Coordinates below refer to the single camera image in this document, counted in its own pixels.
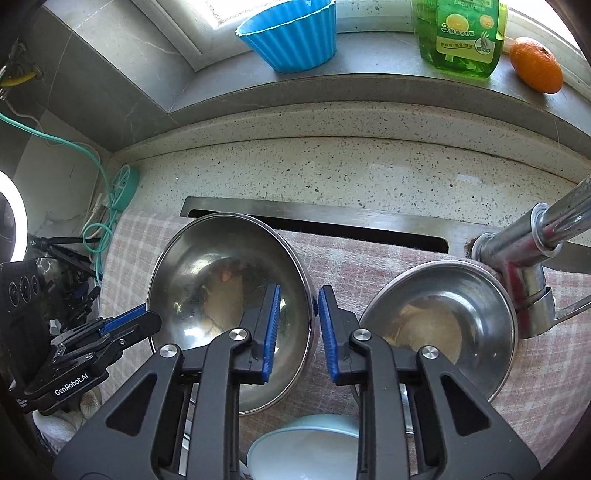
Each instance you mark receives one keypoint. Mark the pink checkered cloth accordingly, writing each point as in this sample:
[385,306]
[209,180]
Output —
[332,258]

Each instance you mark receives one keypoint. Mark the white window frame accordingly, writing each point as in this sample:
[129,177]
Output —
[184,23]

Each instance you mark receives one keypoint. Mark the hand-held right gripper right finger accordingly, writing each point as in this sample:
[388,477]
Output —
[328,337]

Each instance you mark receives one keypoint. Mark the blue silicone cup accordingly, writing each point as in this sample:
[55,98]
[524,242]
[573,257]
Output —
[291,37]

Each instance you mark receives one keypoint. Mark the red steel bowl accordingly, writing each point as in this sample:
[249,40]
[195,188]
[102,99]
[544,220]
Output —
[438,323]

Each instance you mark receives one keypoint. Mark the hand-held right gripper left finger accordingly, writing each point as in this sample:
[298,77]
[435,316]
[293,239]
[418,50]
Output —
[272,332]

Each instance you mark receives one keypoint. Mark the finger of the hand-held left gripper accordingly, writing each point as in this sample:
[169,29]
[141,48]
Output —
[124,317]
[141,327]

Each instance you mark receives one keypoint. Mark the green dish soap bottle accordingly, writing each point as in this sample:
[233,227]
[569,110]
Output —
[457,41]

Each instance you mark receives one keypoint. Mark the teal power strip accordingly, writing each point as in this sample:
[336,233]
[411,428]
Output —
[124,184]

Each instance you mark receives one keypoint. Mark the black tripod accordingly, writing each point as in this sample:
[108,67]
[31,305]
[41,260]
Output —
[64,251]

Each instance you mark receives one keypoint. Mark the light blue ceramic bowl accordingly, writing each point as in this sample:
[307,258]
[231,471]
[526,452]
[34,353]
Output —
[300,447]

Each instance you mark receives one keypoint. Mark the chrome faucet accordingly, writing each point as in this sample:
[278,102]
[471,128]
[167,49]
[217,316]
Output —
[526,277]

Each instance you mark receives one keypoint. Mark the orange tangerine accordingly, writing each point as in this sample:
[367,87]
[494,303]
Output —
[538,64]

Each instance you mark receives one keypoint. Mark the person's left hand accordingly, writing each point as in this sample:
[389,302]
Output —
[60,427]

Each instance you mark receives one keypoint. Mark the large steel bowl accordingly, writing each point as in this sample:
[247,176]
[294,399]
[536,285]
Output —
[207,286]

